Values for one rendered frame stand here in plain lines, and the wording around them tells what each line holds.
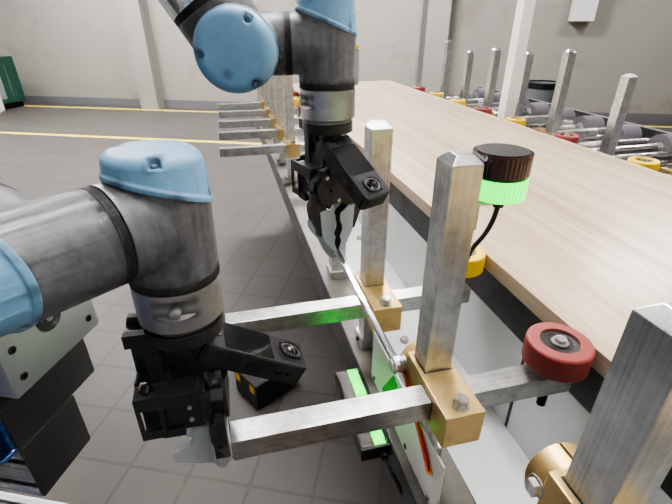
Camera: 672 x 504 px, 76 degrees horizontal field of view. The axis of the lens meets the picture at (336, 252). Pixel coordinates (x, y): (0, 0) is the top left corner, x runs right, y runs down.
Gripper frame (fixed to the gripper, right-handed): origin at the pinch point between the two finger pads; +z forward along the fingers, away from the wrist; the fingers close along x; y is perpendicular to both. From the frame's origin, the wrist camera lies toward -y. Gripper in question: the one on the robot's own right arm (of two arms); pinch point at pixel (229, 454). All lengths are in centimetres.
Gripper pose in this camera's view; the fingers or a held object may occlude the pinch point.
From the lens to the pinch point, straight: 55.7
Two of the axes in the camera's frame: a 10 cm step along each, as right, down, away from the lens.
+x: 2.4, 4.6, -8.6
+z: -0.1, 8.8, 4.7
